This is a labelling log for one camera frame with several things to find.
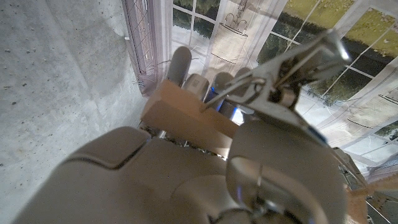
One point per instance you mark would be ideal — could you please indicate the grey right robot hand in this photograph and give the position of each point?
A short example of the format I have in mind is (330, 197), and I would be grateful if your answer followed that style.
(155, 186)

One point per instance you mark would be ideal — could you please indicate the wooden stick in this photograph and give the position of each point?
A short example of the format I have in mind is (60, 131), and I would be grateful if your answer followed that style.
(183, 121)

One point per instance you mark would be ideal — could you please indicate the beige elastic arm wrap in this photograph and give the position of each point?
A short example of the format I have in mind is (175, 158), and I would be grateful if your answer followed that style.
(357, 205)

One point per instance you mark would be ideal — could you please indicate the printed window backdrop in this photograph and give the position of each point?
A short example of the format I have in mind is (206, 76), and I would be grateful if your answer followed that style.
(357, 102)

